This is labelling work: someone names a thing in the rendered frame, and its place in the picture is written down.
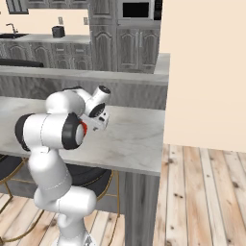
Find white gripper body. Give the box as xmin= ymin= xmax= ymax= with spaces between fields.
xmin=84 ymin=111 xmax=111 ymax=133

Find grey wooden island counter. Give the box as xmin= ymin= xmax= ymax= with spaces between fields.
xmin=0 ymin=52 xmax=171 ymax=111

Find tall grey cupboard run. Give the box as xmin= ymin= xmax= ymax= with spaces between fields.
xmin=88 ymin=0 xmax=161 ymax=75

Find low grey cupboard run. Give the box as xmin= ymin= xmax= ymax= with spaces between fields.
xmin=0 ymin=33 xmax=93 ymax=71

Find black hob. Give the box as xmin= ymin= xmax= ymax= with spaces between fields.
xmin=0 ymin=58 xmax=45 ymax=68

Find black toaster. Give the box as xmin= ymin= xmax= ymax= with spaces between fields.
xmin=51 ymin=25 xmax=66 ymax=39

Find dark sink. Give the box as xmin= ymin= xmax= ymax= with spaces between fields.
xmin=0 ymin=33 xmax=29 ymax=39

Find black microwave oven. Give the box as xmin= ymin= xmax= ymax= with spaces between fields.
xmin=117 ymin=0 xmax=163 ymax=21

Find metal tap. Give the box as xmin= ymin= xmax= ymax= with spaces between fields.
xmin=5 ymin=22 xmax=19 ymax=35

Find black stool with gold frame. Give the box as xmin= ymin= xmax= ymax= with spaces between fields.
xmin=1 ymin=163 xmax=122 ymax=244
xmin=0 ymin=154 xmax=27 ymax=215

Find grey wall cupboards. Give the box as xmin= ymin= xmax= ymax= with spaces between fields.
xmin=5 ymin=0 xmax=91 ymax=15

